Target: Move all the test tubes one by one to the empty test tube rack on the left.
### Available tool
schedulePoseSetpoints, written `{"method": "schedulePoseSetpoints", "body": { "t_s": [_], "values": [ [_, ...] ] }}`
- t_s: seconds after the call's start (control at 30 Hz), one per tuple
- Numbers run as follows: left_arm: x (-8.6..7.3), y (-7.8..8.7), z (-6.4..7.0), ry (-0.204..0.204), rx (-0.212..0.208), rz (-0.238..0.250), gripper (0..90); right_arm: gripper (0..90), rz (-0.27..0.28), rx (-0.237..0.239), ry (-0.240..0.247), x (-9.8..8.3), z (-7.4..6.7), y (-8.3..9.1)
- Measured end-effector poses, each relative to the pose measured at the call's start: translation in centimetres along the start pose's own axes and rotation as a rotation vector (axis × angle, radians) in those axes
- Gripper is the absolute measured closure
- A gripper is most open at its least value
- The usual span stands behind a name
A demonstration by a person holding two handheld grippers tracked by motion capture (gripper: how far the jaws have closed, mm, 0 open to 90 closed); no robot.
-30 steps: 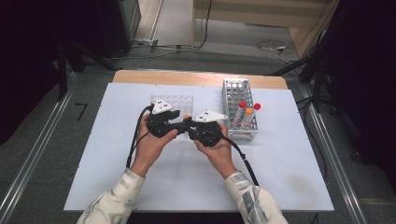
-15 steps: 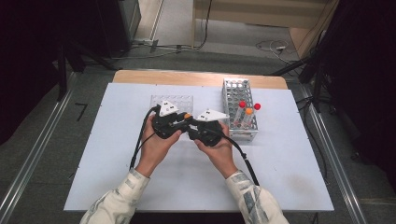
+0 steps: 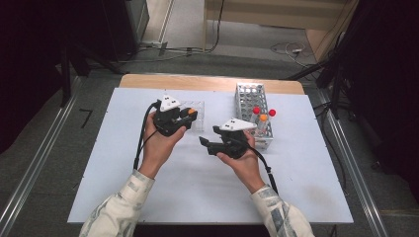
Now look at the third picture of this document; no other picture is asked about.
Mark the orange-capped test tube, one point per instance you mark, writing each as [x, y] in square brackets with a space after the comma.
[191, 111]
[263, 117]

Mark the dark curtain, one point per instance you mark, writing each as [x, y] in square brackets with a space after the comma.
[26, 65]
[388, 82]

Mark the clear plastic tube rack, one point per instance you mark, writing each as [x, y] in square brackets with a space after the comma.
[199, 123]

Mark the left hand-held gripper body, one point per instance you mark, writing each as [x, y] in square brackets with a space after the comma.
[164, 121]

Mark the white table board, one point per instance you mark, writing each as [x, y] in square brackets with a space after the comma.
[204, 194]

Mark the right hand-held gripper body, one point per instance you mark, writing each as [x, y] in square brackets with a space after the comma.
[234, 144]

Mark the wooden table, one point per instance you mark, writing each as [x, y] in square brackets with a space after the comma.
[197, 82]

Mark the metal tube rack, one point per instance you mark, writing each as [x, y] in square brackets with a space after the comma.
[252, 95]

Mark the black cabinet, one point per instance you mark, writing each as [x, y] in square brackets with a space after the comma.
[125, 26]

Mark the black metal stand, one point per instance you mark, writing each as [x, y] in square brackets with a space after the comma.
[66, 75]
[336, 82]

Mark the metal floor rail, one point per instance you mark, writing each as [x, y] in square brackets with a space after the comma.
[357, 184]
[39, 154]

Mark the light wooden furniture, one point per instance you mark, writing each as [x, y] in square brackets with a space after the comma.
[280, 13]

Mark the person's right hand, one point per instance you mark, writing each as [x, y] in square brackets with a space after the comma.
[247, 168]

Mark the person's left hand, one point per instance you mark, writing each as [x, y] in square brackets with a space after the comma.
[158, 148]

